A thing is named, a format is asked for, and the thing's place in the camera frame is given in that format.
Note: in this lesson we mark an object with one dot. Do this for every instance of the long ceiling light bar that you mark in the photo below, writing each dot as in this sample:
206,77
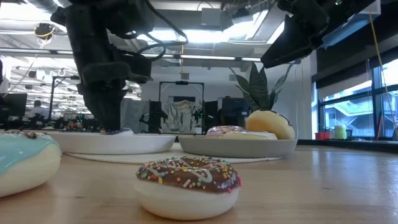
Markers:
211,57

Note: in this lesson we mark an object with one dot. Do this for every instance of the grey ceiling box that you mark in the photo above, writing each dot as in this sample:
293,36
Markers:
211,17

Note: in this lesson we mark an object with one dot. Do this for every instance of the grey draped cloth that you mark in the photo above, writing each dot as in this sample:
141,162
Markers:
133,115

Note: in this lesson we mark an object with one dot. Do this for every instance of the white plate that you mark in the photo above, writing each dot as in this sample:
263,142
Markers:
118,144

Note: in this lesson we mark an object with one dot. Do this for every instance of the chocolate rainbow sprinkle donut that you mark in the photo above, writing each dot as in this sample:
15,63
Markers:
186,199

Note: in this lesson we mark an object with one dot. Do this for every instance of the black frame with camera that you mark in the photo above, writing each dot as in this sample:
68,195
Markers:
182,83

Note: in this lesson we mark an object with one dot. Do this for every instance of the light green cup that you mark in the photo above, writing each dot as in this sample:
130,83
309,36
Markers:
340,132

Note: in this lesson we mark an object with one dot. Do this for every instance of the white quilted round mat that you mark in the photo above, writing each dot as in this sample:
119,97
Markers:
124,158

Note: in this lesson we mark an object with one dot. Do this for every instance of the grey plate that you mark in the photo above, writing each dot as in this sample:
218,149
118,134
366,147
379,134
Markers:
236,147

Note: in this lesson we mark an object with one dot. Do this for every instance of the dark cabinet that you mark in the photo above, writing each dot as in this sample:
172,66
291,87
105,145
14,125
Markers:
233,109

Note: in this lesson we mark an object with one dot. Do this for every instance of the black computer monitor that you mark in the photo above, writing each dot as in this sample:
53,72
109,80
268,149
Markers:
14,104

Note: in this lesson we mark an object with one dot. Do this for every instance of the patterned hanging cloth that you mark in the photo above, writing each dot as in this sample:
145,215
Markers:
182,116

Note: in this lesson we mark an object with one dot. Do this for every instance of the small black background robot arm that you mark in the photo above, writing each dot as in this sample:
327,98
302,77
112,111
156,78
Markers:
155,119

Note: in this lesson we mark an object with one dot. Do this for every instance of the light blue iced donut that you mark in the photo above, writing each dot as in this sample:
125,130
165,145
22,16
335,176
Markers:
25,168

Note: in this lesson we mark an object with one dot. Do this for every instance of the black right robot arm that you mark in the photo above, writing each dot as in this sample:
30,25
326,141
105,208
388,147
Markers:
348,6

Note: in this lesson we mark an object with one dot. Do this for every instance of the person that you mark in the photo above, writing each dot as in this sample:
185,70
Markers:
38,109

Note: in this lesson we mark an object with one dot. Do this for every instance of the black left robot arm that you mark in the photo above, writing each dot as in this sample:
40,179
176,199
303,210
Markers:
87,31

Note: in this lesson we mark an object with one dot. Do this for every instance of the black yellow ceiling device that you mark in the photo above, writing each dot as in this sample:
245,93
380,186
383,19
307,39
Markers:
44,31

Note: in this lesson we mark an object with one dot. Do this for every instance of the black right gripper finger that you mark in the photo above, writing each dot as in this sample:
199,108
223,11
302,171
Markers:
287,34
295,46

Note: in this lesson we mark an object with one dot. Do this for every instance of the tall black metal frame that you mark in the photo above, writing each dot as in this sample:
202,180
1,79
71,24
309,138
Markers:
51,99

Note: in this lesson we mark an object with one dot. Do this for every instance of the black framed window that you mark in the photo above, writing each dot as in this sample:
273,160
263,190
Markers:
357,105

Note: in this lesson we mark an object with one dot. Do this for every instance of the pink striped iced donut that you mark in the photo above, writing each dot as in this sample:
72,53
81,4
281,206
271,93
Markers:
239,134

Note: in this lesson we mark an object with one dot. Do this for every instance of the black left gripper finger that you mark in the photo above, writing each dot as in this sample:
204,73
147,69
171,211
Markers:
98,109
115,109

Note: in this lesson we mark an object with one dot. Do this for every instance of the red container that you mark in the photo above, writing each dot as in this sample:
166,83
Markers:
321,136

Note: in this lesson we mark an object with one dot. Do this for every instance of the chocolate iced yellow donut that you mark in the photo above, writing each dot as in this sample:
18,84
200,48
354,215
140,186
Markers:
269,124

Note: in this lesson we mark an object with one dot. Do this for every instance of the green snake plant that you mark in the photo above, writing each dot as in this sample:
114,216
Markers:
256,90

